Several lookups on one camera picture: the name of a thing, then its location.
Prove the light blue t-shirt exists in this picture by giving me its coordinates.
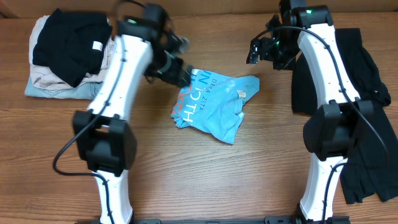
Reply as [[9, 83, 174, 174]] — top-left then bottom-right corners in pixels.
[[170, 69, 260, 144]]

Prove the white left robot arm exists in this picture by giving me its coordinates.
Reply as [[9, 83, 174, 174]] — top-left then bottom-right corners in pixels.
[[72, 3, 193, 223]]

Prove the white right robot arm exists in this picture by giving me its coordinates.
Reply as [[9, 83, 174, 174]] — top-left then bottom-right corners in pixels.
[[246, 0, 374, 223]]

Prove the black folded garment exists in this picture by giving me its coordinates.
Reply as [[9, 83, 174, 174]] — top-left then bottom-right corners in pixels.
[[32, 9, 113, 87]]

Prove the beige folded garment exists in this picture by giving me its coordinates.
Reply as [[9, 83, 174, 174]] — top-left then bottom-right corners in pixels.
[[29, 16, 116, 90]]

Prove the black unfolded garment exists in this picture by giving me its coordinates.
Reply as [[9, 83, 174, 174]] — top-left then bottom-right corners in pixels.
[[292, 24, 397, 204]]

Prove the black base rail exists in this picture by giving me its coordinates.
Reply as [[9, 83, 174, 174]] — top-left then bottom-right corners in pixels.
[[134, 216, 302, 224]]

